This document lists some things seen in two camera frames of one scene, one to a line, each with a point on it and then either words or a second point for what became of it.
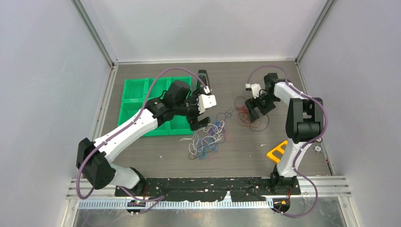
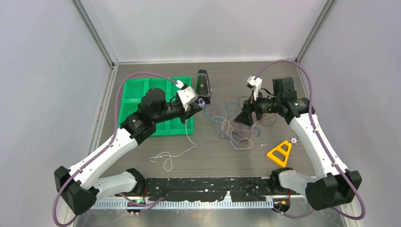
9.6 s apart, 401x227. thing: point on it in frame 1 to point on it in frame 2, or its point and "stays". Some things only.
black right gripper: (251, 104) stays
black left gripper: (194, 122) to (193, 108)
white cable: (196, 130) to (183, 152)
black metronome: (199, 86) stays
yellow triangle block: (270, 155) stays
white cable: (201, 143) to (231, 134)
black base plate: (196, 189) stays
